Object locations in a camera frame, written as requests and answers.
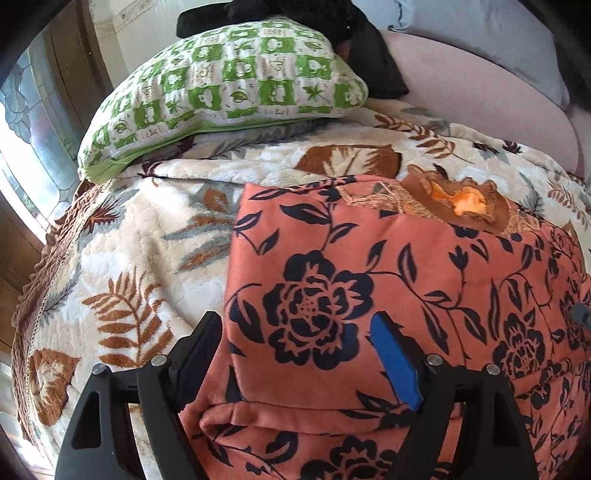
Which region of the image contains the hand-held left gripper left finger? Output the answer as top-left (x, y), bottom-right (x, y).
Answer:
top-left (54, 311), bottom-right (225, 480)

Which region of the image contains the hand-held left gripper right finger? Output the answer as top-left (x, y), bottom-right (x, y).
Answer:
top-left (369, 311), bottom-right (539, 480)

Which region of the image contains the orange floral print garment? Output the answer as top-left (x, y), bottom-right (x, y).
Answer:
top-left (178, 173), bottom-right (591, 480)

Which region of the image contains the cream leaf print blanket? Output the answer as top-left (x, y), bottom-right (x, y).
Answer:
top-left (11, 104), bottom-right (591, 480)

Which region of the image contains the pink bolster cushion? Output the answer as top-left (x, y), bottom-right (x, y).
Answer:
top-left (379, 30), bottom-right (583, 176)

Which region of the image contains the green and white patterned pillow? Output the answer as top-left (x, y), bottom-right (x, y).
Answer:
top-left (76, 21), bottom-right (370, 182)

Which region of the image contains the stained glass window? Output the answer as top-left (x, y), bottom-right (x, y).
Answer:
top-left (0, 46), bottom-right (86, 241)

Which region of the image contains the light blue pillow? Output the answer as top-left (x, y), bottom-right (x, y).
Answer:
top-left (385, 0), bottom-right (571, 112)

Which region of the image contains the black cloth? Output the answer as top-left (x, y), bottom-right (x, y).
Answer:
top-left (177, 0), bottom-right (411, 100)

